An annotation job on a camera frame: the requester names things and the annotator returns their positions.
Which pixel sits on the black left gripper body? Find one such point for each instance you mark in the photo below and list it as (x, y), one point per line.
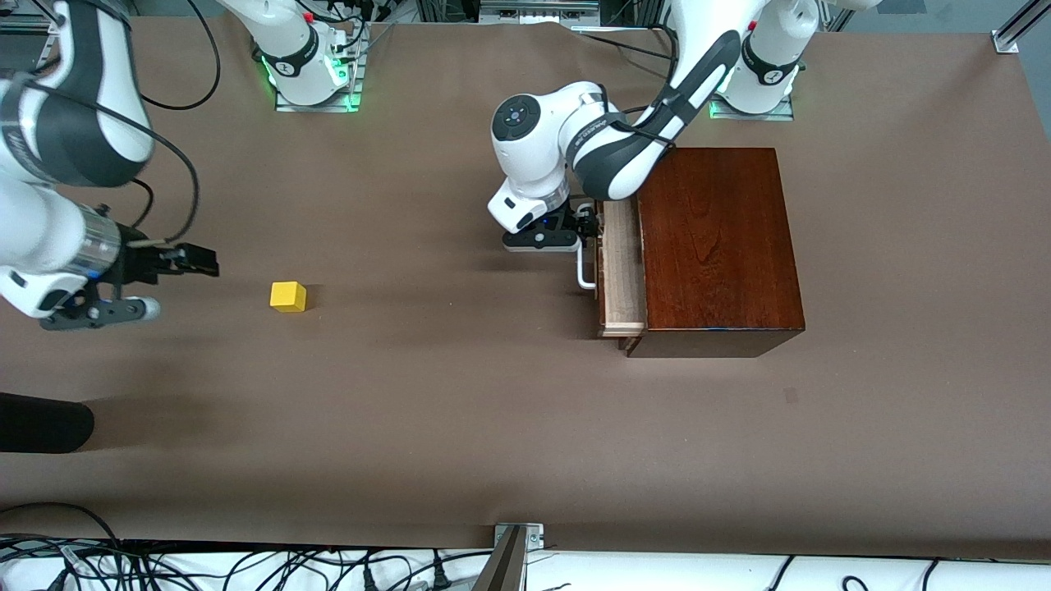
(575, 219)

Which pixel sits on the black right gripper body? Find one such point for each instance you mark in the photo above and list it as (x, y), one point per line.
(141, 261)

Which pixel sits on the yellow wooden block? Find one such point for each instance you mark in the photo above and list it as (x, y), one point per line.
(287, 297)

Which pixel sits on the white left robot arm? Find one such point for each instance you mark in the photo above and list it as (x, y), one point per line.
(534, 148)

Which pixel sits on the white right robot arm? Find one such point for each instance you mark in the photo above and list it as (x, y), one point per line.
(49, 131)

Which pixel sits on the dark brown wooden cabinet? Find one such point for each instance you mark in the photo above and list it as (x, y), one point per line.
(722, 246)

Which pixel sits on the black cylinder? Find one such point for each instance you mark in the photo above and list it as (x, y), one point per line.
(41, 423)

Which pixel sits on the brown paper table cover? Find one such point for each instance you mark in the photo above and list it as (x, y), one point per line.
(452, 410)

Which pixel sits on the grey mounting pole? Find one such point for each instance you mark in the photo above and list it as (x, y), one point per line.
(502, 570)

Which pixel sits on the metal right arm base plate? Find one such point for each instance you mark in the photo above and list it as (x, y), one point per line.
(316, 107)

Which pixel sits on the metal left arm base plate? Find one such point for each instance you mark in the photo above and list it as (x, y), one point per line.
(751, 116)

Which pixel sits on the aluminium frame rail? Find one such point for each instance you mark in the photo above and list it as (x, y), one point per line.
(1014, 29)
(25, 23)

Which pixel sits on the metal bracket plate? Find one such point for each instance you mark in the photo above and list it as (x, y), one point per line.
(530, 535)

